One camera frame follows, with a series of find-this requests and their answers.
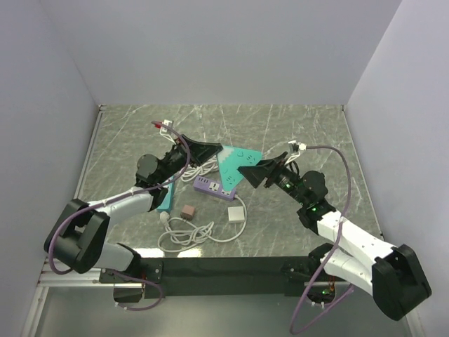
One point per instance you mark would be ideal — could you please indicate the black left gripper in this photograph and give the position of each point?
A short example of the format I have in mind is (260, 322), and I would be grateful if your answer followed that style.
(200, 152)

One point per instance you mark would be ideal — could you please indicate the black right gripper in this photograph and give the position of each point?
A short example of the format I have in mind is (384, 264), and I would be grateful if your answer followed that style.
(256, 174)

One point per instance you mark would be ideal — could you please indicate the brown cube charger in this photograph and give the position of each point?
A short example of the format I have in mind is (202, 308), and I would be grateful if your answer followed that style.
(187, 212)

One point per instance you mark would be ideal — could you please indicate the teal triangular power strip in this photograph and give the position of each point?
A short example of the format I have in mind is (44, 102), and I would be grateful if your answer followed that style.
(229, 159)

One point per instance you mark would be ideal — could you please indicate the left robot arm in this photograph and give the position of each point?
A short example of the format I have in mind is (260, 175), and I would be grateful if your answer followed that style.
(78, 239)

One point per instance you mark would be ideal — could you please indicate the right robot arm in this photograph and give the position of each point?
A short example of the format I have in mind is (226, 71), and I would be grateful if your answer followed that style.
(392, 275)

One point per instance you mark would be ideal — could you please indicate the purple power strip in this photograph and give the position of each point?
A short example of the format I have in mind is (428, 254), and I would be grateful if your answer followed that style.
(213, 188)

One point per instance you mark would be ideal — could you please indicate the white square charger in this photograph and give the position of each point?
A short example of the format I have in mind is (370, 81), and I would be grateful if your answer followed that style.
(236, 214)

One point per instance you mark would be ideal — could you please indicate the teal rectangular power strip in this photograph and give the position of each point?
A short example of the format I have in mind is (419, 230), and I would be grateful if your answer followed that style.
(167, 203)

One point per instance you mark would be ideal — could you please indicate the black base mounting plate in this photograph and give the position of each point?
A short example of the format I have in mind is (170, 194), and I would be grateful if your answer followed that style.
(285, 275)

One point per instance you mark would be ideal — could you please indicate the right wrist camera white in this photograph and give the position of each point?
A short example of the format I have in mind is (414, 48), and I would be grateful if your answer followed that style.
(296, 148)

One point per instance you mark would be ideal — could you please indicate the aluminium left edge rail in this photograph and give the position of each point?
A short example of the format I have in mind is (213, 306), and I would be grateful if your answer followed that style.
(79, 191)

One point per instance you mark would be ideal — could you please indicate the aluminium front rail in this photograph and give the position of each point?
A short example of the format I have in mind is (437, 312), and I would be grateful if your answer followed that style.
(48, 279)

